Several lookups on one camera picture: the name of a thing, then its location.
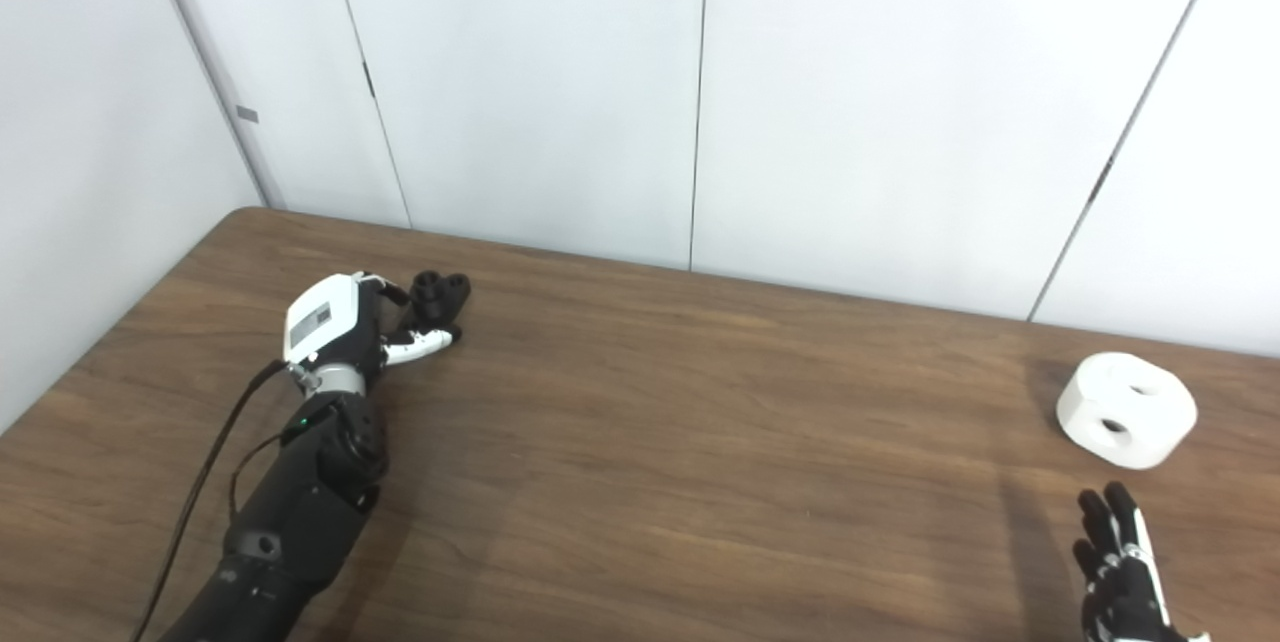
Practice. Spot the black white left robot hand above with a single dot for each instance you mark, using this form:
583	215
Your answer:
325	317

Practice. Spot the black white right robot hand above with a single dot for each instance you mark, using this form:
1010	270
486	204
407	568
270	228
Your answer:
1125	592

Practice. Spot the black flanged holder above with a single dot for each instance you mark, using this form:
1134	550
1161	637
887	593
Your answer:
440	297

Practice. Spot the round white piece with holes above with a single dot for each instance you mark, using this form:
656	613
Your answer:
1130	412

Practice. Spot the small grey wall tag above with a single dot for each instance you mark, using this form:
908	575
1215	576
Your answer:
247	114

